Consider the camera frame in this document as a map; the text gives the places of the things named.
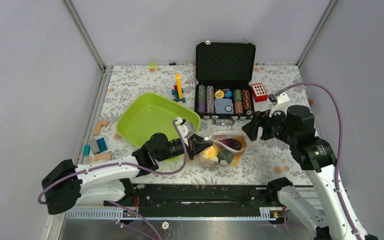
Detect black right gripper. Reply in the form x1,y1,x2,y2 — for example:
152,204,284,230
240,104,297,145

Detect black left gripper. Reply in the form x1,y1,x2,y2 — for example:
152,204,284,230
156,133,213,162

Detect purple eggplant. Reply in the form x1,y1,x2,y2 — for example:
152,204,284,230
218,138,242,151

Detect clear zip top bag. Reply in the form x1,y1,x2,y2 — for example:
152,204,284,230
193,131,251,167

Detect yellow lemon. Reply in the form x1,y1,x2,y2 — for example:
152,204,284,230
201,145,219,162

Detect dark green avocado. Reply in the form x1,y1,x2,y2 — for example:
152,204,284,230
217,149,236,166

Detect orange yellow mango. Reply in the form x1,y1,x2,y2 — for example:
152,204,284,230
231,154,242,166

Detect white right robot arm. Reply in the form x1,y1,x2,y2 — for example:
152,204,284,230
242,105,377,240

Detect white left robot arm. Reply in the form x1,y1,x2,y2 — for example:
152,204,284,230
37,133,212,215

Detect floral tablecloth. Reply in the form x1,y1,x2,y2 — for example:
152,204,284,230
96,65,311,186

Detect red toy brick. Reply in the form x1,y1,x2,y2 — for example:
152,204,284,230
250,83,269,103

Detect toy brick car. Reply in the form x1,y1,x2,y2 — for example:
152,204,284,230
171,73,186,103

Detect black poker chip case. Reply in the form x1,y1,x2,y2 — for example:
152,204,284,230
194,41,256,123

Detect green plastic tray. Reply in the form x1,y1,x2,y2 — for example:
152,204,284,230
115,92,201,164

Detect small green block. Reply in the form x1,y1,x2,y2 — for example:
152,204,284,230
149,62,156,70

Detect tan wooden block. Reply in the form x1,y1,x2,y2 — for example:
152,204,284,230
93,153,112,162
92,120,110,136

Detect blue toy block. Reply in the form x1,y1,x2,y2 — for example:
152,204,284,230
96,137,108,154

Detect tan wooden block lower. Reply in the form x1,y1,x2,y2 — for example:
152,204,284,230
93,153,112,162

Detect teal toy block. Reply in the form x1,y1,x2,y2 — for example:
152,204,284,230
82,144,91,156

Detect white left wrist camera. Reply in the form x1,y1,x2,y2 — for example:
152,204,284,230
174,117,196,146

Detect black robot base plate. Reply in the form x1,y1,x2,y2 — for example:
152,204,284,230
104,177,293,218

